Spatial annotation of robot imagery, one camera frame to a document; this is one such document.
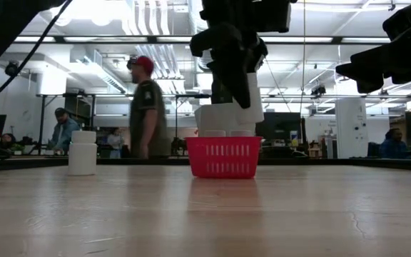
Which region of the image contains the black metal table frame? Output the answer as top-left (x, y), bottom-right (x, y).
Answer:
top-left (0, 156), bottom-right (411, 173)

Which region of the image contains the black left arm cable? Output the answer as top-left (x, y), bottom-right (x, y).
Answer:
top-left (0, 0), bottom-right (74, 117)

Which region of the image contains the white hexagonal plant pot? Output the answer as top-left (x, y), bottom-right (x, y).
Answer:
top-left (194, 102), bottom-right (258, 138)

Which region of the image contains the long ceiling light strip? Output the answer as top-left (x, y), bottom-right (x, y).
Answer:
top-left (14, 35), bottom-right (392, 45)

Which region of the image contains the red plastic basket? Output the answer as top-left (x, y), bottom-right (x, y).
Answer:
top-left (185, 136), bottom-right (264, 180)

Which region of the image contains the black metal rack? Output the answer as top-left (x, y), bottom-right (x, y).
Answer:
top-left (36, 93), bottom-right (96, 156)

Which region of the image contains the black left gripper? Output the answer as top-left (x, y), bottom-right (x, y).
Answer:
top-left (190, 0), bottom-right (292, 110)

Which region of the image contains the black pole stand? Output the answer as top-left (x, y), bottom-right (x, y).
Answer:
top-left (174, 93), bottom-right (212, 151)

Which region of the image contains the white cabinet with stickers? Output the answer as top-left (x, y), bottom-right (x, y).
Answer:
top-left (335, 96), bottom-right (370, 159)

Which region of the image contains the black hanging camera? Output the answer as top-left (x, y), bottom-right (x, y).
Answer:
top-left (310, 84), bottom-right (327, 97)

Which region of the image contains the black round ceiling camera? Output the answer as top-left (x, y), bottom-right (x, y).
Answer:
top-left (4, 60), bottom-right (20, 77)

